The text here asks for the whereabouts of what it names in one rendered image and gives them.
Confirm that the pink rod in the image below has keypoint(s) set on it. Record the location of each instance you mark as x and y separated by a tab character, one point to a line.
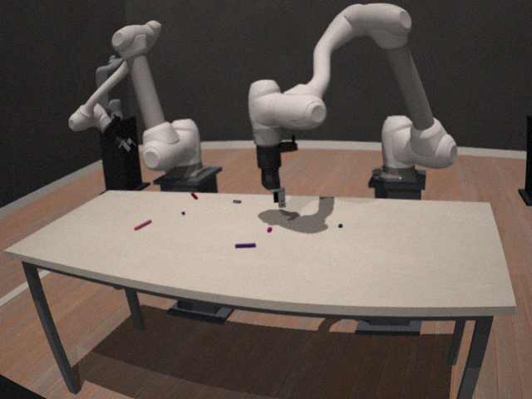
142	225

